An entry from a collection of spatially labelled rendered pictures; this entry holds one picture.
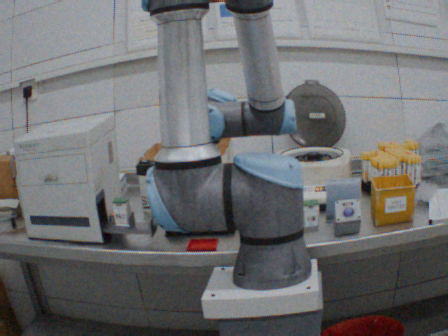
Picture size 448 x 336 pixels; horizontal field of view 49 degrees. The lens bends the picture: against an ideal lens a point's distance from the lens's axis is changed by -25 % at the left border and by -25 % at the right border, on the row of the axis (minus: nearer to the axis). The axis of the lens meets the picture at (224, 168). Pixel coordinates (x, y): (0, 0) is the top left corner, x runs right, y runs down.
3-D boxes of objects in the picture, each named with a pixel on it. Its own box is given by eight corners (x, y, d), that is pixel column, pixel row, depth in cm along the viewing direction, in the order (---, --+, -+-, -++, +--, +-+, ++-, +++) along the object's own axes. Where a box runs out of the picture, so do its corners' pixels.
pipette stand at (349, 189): (325, 223, 152) (325, 185, 150) (326, 215, 158) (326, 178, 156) (359, 220, 150) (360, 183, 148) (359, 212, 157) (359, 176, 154)
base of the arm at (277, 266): (303, 288, 102) (304, 238, 101) (222, 290, 107) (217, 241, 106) (317, 263, 117) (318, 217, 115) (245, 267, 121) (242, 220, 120)
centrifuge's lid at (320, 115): (278, 79, 189) (282, 80, 197) (284, 159, 191) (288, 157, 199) (341, 80, 183) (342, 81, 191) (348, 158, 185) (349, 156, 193)
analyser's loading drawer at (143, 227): (82, 235, 149) (79, 217, 148) (88, 228, 155) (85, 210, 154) (152, 238, 147) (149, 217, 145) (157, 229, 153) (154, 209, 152)
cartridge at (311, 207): (303, 232, 148) (303, 205, 146) (303, 226, 153) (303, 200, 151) (318, 230, 147) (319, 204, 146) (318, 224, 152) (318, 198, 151)
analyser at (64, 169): (27, 239, 151) (12, 140, 144) (53, 213, 177) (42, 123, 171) (112, 245, 147) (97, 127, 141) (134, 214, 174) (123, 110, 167)
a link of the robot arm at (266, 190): (304, 234, 104) (302, 155, 102) (226, 241, 105) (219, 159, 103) (305, 219, 115) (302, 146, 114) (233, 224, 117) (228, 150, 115)
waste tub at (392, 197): (374, 227, 142) (375, 190, 139) (369, 212, 155) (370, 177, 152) (414, 221, 140) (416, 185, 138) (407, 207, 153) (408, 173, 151)
